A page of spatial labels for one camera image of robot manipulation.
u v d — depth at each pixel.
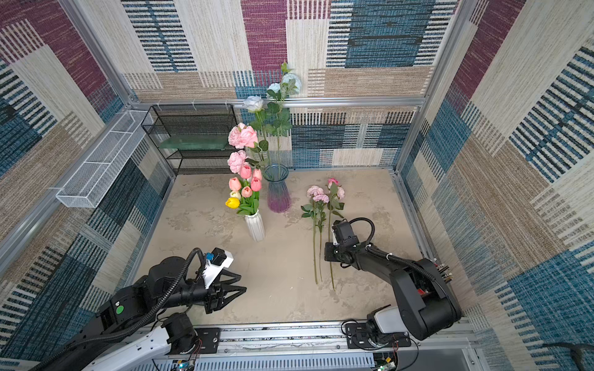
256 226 0.87
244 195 0.73
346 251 0.69
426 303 0.43
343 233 0.73
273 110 0.87
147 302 0.48
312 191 1.06
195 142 0.94
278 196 1.02
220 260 0.54
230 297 0.60
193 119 1.02
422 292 0.48
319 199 1.03
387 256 0.53
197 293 0.56
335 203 1.02
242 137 0.67
